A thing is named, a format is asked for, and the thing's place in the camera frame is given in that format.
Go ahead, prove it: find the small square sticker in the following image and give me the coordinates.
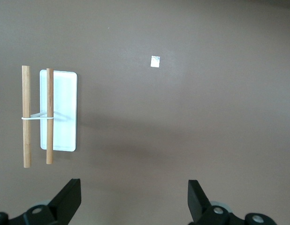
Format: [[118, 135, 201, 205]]
[[150, 55, 161, 68]]

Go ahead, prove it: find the wooden rod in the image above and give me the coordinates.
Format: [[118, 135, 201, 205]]
[[46, 68, 54, 165], [21, 65, 32, 168]]

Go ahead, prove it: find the white wire bracket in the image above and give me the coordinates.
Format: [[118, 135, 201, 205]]
[[21, 111, 55, 121]]

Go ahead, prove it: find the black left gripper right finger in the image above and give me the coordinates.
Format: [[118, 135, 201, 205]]
[[188, 180, 276, 225]]

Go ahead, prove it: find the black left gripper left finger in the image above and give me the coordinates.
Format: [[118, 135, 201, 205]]
[[0, 179, 82, 225]]

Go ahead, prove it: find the white rectangular tray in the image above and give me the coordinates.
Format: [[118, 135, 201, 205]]
[[39, 69, 78, 152]]

